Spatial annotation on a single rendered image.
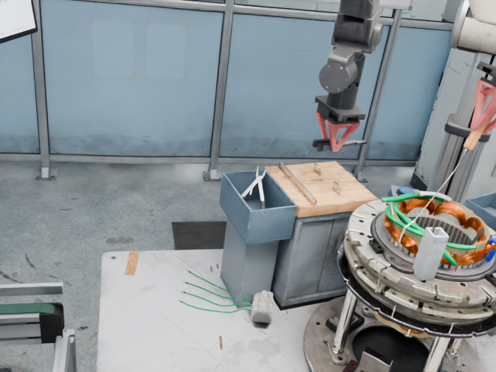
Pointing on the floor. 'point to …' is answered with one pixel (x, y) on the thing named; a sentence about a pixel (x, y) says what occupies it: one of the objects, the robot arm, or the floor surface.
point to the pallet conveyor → (38, 323)
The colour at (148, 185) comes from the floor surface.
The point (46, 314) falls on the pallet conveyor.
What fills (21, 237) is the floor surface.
